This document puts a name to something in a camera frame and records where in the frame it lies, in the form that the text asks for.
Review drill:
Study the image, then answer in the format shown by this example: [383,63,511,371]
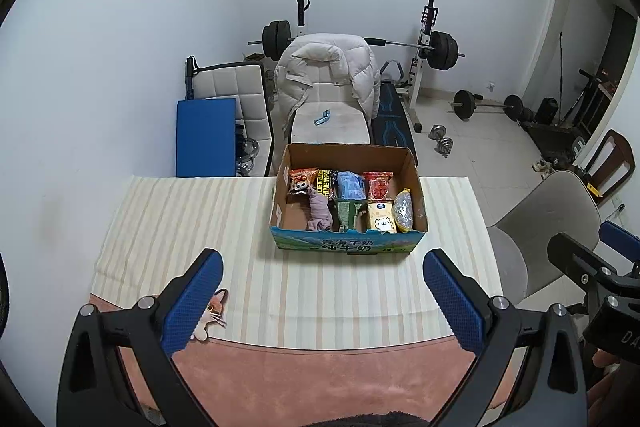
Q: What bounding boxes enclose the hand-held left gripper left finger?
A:
[56,248,225,427]

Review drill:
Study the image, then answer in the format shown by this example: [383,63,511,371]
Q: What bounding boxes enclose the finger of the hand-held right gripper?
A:
[599,220,640,258]
[546,232,621,298]

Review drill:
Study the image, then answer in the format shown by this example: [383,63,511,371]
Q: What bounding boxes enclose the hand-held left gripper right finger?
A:
[422,248,588,427]

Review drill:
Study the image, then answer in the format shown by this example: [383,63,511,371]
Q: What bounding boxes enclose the silver yellow foil packet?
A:
[391,188,415,233]

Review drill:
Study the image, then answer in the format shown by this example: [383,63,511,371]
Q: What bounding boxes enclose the cardboard box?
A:
[269,143,430,255]

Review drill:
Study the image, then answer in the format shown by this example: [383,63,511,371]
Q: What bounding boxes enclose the red snack packet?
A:
[362,171,396,202]

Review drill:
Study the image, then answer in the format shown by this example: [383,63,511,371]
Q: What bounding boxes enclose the green packet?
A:
[332,197,368,233]

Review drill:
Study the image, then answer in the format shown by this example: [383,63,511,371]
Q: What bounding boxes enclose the blue packet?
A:
[334,171,367,202]

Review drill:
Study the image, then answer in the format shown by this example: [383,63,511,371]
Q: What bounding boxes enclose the orange snack packet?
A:
[287,168,321,198]

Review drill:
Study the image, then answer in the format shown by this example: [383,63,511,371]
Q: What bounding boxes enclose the black wipes packet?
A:
[315,168,341,200]

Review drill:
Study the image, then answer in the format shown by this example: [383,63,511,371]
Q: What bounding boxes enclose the person's right forearm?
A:
[587,372,621,427]

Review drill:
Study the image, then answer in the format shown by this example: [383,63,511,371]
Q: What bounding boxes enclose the person's right hand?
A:
[591,349,623,373]

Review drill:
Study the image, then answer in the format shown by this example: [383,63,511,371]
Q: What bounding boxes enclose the cat-shaped mat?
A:
[192,288,228,342]

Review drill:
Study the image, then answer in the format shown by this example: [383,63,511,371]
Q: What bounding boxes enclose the grey shell chair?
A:
[486,169,603,303]

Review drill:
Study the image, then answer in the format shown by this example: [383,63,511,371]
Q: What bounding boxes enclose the striped and pink tablecloth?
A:
[89,175,506,423]

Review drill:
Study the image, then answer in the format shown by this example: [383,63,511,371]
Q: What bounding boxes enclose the wooden chair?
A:
[582,129,636,208]

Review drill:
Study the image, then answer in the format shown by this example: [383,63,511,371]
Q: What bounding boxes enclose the black low platform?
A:
[522,117,586,168]

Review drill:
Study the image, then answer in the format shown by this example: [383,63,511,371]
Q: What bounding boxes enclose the black scooter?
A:
[560,69,608,132]

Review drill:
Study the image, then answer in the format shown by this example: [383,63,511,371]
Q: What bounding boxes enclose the black speaker box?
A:
[535,98,560,125]

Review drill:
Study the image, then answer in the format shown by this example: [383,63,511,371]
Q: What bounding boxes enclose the dark fleece clothing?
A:
[310,409,436,427]

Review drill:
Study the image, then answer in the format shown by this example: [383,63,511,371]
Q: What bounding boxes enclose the thin black rod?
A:
[556,32,567,125]

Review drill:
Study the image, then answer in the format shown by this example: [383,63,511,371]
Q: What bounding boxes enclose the floor barbell with black plates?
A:
[449,89,525,122]

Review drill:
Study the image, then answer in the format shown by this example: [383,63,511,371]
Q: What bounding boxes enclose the black weight bench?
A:
[375,62,418,152]

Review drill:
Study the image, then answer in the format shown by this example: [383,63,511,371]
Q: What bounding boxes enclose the beige upholstered chair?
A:
[290,79,372,146]

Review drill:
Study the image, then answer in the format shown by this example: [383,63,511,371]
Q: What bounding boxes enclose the white padded chair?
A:
[185,56,276,178]

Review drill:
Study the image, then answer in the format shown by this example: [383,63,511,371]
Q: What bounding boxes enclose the racked barbell with black plates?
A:
[247,21,466,72]

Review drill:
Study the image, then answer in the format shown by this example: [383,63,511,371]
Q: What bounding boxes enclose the white puffer jacket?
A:
[273,33,382,132]

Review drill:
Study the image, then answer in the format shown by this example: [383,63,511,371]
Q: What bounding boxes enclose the white squat rack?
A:
[295,0,441,128]

